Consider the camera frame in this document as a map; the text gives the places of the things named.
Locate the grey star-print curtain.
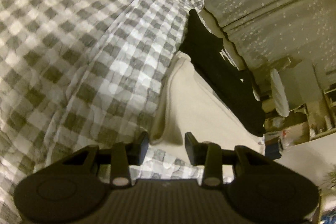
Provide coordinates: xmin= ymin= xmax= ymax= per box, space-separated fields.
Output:
xmin=197 ymin=0 xmax=336 ymax=75

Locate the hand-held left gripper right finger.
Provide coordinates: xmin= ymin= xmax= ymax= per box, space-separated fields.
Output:
xmin=184 ymin=132 xmax=275 ymax=188

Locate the green plant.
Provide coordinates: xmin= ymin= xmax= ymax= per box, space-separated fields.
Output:
xmin=322 ymin=170 xmax=336 ymax=189

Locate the black sock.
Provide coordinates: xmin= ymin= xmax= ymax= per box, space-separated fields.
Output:
xmin=178 ymin=9 xmax=267 ymax=138

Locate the white office chair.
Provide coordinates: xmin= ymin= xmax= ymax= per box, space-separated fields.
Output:
xmin=252 ymin=56 xmax=327 ymax=119

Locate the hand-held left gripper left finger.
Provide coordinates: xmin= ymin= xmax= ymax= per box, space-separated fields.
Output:
xmin=62 ymin=132 xmax=150 ymax=188

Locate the grey checkered blanket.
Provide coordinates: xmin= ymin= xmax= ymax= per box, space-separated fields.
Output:
xmin=0 ymin=0 xmax=234 ymax=224

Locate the cardboard box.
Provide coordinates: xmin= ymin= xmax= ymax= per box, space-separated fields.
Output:
xmin=265 ymin=120 xmax=311 ymax=147

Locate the white sock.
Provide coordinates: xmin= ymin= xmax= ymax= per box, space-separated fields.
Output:
xmin=151 ymin=52 xmax=265 ymax=159

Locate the white storage shelf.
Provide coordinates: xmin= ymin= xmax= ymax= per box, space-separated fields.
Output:
xmin=304 ymin=82 xmax=336 ymax=142

